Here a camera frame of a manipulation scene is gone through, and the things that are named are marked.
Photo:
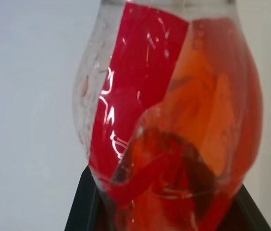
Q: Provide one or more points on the plastic bottle with red drink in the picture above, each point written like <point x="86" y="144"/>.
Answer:
<point x="164" y="108"/>

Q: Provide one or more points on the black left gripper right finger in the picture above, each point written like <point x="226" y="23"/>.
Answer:
<point x="250" y="216"/>

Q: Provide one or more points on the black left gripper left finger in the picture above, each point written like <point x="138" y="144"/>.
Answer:
<point x="85" y="207"/>

